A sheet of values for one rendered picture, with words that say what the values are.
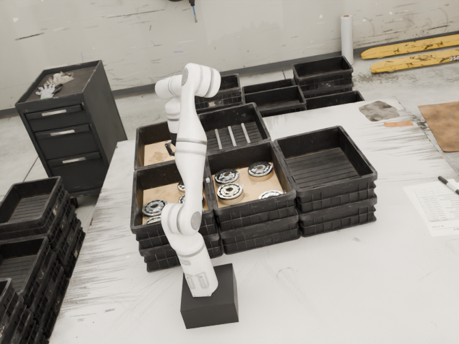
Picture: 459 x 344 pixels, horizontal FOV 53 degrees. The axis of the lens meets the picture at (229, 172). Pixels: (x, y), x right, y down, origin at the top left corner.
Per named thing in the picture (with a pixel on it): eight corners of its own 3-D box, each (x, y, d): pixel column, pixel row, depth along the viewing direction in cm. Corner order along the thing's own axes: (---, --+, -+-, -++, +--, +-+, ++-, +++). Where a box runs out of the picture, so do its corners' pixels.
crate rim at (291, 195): (297, 198, 164) (296, 192, 163) (214, 216, 163) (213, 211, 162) (272, 144, 198) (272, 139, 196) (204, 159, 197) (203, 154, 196)
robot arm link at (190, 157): (197, 142, 133) (169, 141, 137) (186, 236, 131) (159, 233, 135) (213, 147, 141) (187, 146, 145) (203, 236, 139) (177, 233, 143)
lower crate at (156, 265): (225, 258, 175) (218, 235, 168) (147, 276, 174) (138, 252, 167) (213, 197, 208) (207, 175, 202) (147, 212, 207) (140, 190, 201)
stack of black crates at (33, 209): (71, 280, 261) (40, 218, 236) (20, 287, 263) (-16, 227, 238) (87, 233, 294) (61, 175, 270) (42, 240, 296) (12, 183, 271)
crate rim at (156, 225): (214, 216, 163) (213, 211, 162) (131, 235, 163) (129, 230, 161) (203, 159, 197) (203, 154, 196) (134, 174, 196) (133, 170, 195)
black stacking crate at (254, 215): (299, 218, 170) (296, 194, 163) (220, 236, 169) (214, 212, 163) (274, 163, 203) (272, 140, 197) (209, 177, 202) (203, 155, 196)
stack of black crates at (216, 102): (247, 124, 379) (238, 73, 355) (249, 142, 354) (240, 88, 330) (199, 132, 382) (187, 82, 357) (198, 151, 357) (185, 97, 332)
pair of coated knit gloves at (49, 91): (54, 99, 298) (53, 95, 296) (27, 104, 299) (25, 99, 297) (65, 84, 319) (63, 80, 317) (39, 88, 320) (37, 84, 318)
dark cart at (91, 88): (123, 205, 339) (82, 92, 290) (65, 213, 342) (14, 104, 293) (135, 161, 389) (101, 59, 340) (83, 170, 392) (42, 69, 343)
